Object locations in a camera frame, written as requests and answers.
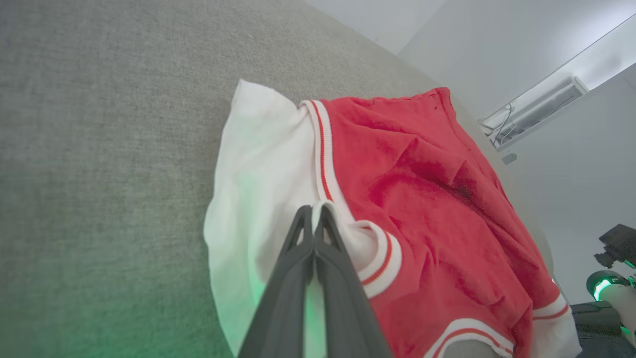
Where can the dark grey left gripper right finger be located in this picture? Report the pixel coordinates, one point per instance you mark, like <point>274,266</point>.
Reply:
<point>345,308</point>

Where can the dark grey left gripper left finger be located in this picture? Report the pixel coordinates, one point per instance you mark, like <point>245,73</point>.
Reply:
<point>283,298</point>

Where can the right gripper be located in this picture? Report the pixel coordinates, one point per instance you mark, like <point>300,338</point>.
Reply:
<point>598,286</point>

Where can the red white basketball jersey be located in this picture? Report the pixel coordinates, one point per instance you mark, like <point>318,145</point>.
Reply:
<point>422,199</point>

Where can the grey fabric sofa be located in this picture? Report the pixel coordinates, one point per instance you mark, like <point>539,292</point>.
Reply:
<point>99,149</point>

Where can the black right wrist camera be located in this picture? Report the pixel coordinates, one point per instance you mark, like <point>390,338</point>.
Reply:
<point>618,243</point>

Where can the small grey wall box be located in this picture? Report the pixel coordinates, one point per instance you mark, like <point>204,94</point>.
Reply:
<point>509,158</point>

